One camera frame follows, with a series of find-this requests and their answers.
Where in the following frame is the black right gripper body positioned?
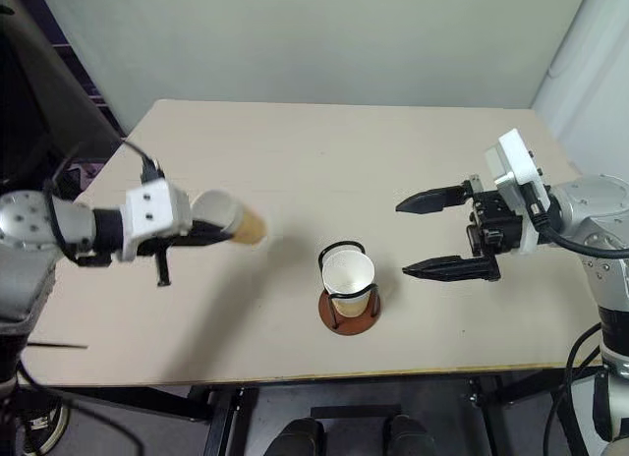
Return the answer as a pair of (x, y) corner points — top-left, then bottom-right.
(463, 172), (525, 261)

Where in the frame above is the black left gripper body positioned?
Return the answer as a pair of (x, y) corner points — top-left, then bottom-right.
(133, 229), (198, 261)

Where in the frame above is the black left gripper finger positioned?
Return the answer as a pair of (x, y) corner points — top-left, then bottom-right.
(189, 219), (236, 247)
(153, 247), (173, 288)

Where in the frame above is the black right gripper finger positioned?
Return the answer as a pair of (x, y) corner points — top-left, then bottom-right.
(395, 180), (475, 216)
(401, 253), (503, 285)

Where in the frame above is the brown paper cup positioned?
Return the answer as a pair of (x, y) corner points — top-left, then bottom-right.
(191, 189), (269, 248)

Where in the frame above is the white paper cup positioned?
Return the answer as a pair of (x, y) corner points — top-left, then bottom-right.
(320, 249), (377, 320)

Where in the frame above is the dark rounded shape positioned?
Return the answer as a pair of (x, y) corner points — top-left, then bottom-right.
(384, 414), (439, 456)
(266, 415), (326, 456)

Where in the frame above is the black and white shoe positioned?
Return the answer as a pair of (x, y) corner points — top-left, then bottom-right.
(18, 399), (71, 453)

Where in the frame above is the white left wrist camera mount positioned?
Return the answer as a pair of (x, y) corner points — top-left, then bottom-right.
(119, 179), (194, 261)

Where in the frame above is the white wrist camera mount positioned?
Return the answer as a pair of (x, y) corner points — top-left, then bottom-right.
(119, 179), (194, 261)
(483, 127), (552, 257)

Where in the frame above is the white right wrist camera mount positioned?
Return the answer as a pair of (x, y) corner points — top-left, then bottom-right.
(483, 127), (552, 257)

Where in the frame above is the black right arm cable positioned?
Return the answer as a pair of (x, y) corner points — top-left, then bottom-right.
(524, 184), (629, 259)

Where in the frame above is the black wire cup holder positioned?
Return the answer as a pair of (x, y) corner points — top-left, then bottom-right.
(317, 239), (383, 337)

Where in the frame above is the black metal table frame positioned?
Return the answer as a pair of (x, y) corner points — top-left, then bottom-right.
(0, 361), (606, 456)

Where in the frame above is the black floor cable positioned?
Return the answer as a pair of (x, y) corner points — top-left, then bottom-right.
(13, 360), (146, 456)

